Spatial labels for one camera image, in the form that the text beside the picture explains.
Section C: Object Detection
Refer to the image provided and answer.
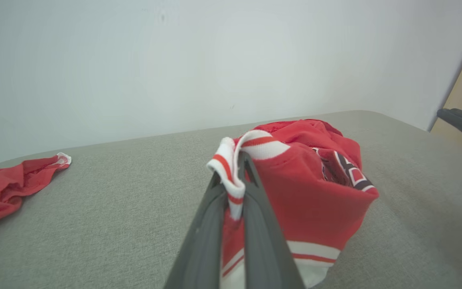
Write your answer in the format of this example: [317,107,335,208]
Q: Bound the red white numbered jersey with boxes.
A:
[207,119,380,289]

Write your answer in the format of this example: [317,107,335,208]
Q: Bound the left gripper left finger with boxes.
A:
[165,172,229,289]

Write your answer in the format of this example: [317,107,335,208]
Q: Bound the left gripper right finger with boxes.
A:
[237,152,306,289]

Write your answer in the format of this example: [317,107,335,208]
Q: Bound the red mesh shorts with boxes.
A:
[0,153,72,243]

